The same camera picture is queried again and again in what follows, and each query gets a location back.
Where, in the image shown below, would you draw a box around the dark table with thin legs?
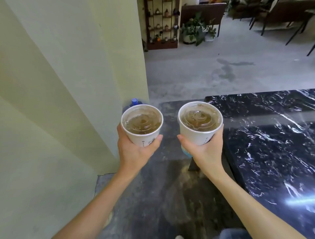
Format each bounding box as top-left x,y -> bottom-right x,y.
285,9 -> 315,57

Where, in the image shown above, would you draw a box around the dark wooden display shelf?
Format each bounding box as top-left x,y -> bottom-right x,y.
144,0 -> 182,51

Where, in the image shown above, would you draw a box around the small green potted plant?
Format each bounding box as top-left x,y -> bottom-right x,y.
204,18 -> 217,42

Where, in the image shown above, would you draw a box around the large green potted plant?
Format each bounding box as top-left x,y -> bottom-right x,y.
180,11 -> 207,47

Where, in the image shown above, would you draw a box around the white paper cup clear lid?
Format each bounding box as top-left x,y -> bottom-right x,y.
177,101 -> 224,158
120,104 -> 164,148

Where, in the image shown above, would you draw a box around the dark brown wooden bench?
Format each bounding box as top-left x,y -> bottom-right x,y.
180,2 -> 227,38

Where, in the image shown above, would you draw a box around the person's left forearm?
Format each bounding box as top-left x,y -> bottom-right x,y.
52,167 -> 143,239

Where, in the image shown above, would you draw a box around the person's left hand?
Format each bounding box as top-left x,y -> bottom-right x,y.
117,123 -> 163,174

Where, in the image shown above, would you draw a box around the person's right forearm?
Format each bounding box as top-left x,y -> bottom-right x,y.
202,166 -> 307,239

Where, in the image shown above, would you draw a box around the group of small shelf figurines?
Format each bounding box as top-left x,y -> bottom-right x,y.
147,7 -> 178,44

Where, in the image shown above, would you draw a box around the blue capped plastic bottle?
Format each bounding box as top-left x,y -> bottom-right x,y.
123,98 -> 143,112

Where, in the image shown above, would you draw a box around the person's blue jeans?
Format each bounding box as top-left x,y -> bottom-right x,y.
213,228 -> 252,239

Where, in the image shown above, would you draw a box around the person's right hand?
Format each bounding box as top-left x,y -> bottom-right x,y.
177,124 -> 225,177

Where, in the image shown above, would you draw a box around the dark chair with thin legs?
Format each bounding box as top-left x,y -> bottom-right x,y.
248,0 -> 315,36

